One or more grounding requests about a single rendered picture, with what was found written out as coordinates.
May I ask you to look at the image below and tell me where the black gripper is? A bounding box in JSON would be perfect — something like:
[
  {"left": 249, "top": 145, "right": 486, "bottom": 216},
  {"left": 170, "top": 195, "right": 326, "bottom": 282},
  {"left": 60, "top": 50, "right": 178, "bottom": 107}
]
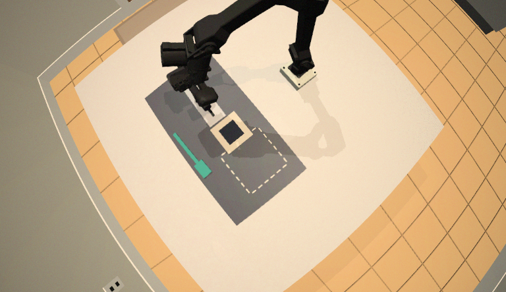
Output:
[{"left": 186, "top": 61, "right": 219, "bottom": 107}]

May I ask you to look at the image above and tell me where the beige square tile with dark centre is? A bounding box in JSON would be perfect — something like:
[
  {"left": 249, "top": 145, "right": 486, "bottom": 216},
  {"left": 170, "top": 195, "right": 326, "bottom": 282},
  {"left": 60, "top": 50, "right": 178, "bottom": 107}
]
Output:
[{"left": 210, "top": 111, "right": 253, "bottom": 154}]

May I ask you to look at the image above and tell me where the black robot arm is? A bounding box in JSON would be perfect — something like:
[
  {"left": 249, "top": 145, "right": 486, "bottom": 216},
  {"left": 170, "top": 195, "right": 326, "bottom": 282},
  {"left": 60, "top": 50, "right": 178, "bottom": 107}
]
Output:
[{"left": 160, "top": 0, "right": 329, "bottom": 92}]

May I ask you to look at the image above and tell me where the green flat paddle shape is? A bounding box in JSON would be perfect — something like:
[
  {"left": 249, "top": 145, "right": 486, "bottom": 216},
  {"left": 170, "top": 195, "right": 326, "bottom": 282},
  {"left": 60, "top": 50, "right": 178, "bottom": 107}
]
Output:
[{"left": 173, "top": 133, "right": 211, "bottom": 178}]

